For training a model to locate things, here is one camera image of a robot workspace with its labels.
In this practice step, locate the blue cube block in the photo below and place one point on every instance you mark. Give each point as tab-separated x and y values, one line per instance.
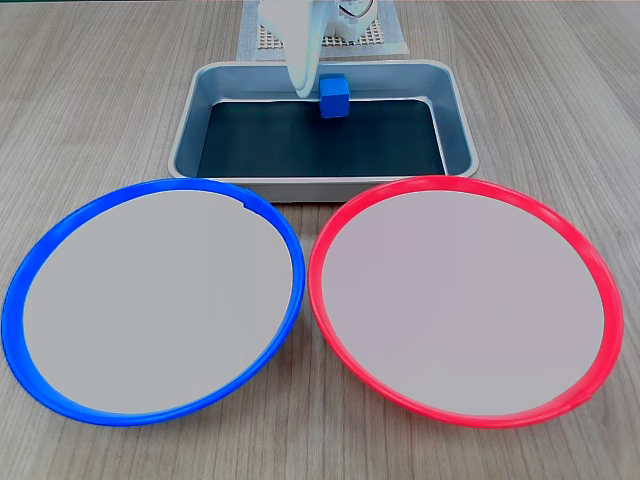
333	97

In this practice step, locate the black tray liner mat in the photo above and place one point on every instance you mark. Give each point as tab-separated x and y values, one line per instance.
320	145

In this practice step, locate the silver metal tray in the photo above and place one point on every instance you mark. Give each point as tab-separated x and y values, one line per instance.
450	115

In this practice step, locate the blue rimmed white dish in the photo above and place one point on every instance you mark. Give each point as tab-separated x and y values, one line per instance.
155	305

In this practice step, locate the red rimmed white dish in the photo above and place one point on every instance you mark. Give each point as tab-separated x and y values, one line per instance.
460	300

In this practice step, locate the white mesh mat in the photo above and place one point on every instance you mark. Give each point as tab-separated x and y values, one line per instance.
370	40

